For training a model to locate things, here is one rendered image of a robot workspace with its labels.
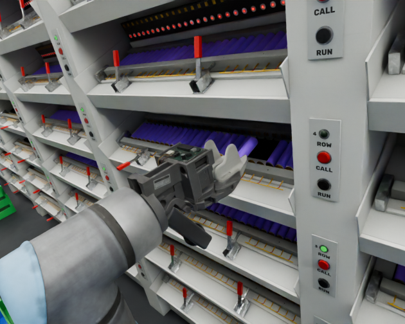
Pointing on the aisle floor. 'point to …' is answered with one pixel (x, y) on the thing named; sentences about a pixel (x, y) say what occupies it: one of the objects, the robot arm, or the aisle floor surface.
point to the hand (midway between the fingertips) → (236, 162)
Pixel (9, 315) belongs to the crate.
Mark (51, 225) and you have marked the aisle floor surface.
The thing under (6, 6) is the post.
